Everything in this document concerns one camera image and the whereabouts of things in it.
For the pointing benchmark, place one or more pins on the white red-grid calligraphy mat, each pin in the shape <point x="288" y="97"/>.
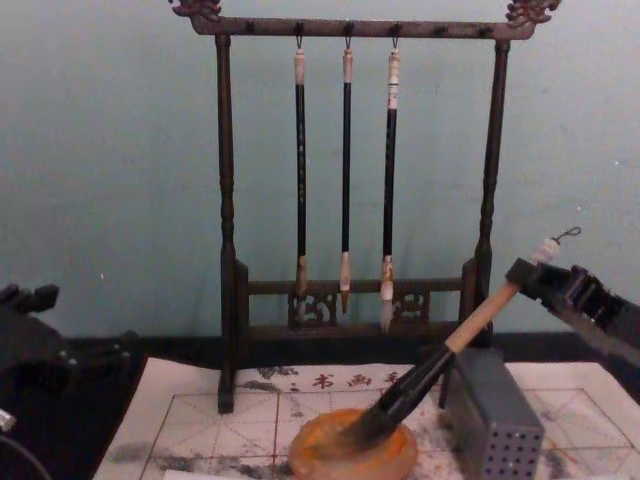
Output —
<point x="210" y="425"/>

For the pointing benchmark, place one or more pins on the dark wooden brush rack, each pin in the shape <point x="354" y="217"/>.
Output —
<point x="227" y="200"/>

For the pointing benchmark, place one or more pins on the amber ink dish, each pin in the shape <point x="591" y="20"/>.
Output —
<point x="310" y="457"/>

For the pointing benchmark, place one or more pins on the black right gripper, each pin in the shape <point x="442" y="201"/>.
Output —
<point x="620" y="325"/>

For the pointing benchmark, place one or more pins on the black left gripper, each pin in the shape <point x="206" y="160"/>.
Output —
<point x="25" y="350"/>

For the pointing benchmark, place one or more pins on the black brush grey bristle tip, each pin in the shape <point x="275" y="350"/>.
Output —
<point x="300" y="150"/>

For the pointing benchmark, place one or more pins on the thin black brush brown tip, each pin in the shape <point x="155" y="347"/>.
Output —
<point x="346" y="150"/>

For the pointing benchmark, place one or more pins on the black brush white bristle tip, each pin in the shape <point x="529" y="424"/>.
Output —
<point x="390" y="175"/>

